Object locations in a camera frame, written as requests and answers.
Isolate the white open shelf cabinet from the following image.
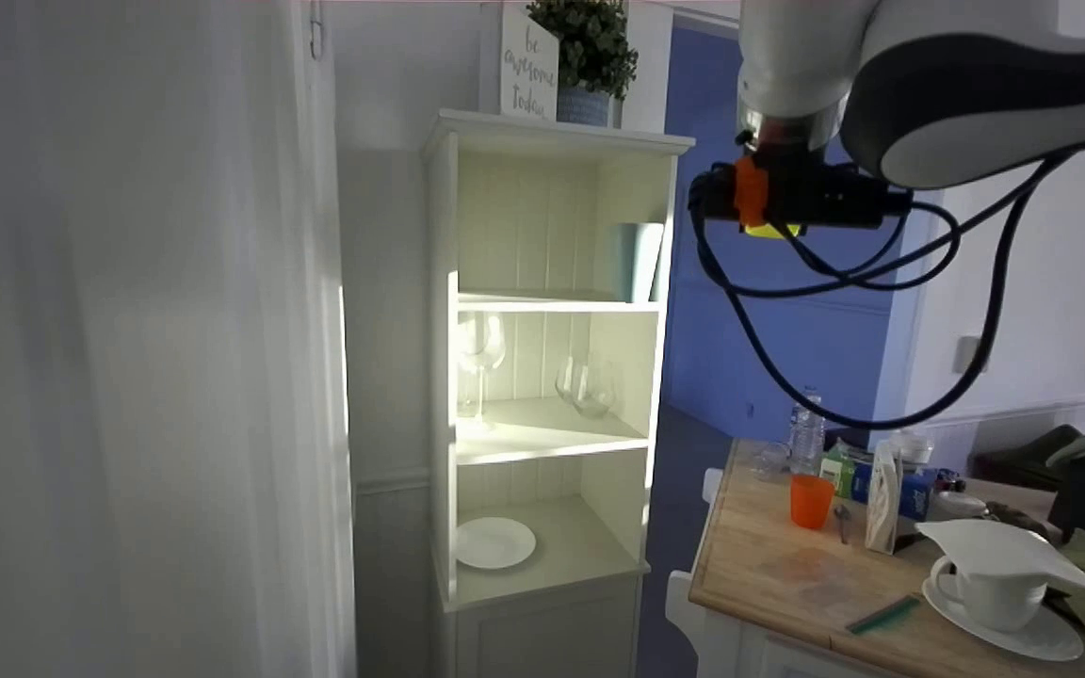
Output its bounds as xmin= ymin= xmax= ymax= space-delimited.
xmin=423 ymin=104 xmax=698 ymax=678

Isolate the orange plastic cup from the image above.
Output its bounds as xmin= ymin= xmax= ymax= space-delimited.
xmin=789 ymin=469 xmax=839 ymax=535

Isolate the wooden top white cabinet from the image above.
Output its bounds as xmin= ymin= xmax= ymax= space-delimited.
xmin=667 ymin=437 xmax=1085 ymax=678

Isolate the white ceramic cup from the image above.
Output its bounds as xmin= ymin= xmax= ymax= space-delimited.
xmin=930 ymin=556 xmax=1052 ymax=633

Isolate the tall wine glass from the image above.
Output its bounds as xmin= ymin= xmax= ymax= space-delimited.
xmin=460 ymin=311 xmax=512 ymax=429

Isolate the short clear glass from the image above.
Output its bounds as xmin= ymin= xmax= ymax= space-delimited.
xmin=555 ymin=354 xmax=610 ymax=420

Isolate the white teal standing book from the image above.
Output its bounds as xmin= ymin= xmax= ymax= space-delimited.
xmin=620 ymin=218 xmax=669 ymax=304

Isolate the white round plate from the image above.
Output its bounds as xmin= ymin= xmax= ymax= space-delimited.
xmin=452 ymin=511 xmax=541 ymax=577

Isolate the white lettered sign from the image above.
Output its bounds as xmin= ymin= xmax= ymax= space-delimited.
xmin=496 ymin=3 xmax=566 ymax=124

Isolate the clear plastic bottle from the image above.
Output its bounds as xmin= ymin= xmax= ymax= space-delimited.
xmin=785 ymin=396 xmax=827 ymax=482

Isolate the potted green plant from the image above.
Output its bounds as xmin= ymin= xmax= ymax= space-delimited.
xmin=524 ymin=0 xmax=642 ymax=130

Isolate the green carton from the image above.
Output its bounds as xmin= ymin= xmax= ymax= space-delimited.
xmin=816 ymin=442 xmax=873 ymax=506

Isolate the white paper pack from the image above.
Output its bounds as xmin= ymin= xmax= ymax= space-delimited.
xmin=861 ymin=429 xmax=933 ymax=556

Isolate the white panel door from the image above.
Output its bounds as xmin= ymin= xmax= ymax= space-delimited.
xmin=0 ymin=0 xmax=362 ymax=678

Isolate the green pen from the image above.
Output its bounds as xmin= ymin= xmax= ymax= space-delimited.
xmin=844 ymin=591 xmax=927 ymax=636

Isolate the white cloth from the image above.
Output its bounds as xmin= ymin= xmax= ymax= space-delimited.
xmin=915 ymin=516 xmax=1085 ymax=602

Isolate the white round saucer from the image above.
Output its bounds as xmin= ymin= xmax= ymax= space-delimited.
xmin=915 ymin=572 xmax=1085 ymax=666

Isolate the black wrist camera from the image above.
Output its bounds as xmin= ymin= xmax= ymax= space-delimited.
xmin=689 ymin=152 xmax=919 ymax=241

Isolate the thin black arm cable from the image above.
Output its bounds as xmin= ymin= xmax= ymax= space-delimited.
xmin=689 ymin=145 xmax=1075 ymax=433

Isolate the white wall outlet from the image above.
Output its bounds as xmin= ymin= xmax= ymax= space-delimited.
xmin=953 ymin=331 xmax=987 ymax=378

